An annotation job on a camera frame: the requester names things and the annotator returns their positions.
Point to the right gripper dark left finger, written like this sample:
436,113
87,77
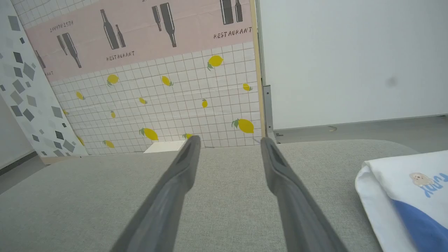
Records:
168,203

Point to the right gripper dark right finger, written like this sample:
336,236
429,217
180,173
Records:
297,210

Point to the white and blue shirt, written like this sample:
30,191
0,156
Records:
395,196

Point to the white box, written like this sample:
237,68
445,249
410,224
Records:
164,147

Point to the small tan floor scrap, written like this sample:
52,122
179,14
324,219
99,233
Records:
331,128

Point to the grey metal stand leg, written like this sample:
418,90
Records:
268,112

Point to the lemon print partition panel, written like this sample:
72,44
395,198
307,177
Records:
175,87

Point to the grey geometric pattern panel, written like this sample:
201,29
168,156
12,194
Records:
31,105

